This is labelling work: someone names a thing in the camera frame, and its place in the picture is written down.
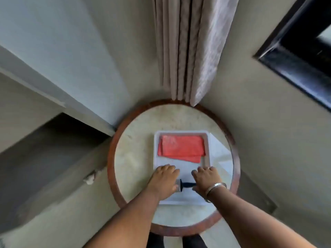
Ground white paper sheet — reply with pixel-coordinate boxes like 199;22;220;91
208;133;234;176

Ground person's left hand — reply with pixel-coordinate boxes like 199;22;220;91
146;164;180;202

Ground black-handled metal tool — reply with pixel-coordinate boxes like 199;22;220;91
175;179;197;192

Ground black window frame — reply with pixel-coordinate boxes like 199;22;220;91
253;0;331;112

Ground folded red cloth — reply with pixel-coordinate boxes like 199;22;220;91
157;135;206;164

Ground person's legs in black trousers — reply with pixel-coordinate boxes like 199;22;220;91
148;232;208;248

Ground round table with wooden rim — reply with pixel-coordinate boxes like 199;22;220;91
107;99;241;237

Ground person's right forearm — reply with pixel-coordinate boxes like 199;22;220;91
207;186;317;248

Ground beige pleated curtain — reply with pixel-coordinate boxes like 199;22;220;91
152;0;240;107

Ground white rectangular tray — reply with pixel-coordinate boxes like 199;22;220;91
153;130;215;206

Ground small white wall fitting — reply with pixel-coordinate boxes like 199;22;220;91
83;170;98;185

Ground silver bracelet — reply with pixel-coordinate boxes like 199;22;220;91
205;182;228;203

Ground person's left forearm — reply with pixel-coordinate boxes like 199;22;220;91
83;190;166;248

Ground person's right hand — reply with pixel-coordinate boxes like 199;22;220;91
191;166;225;197

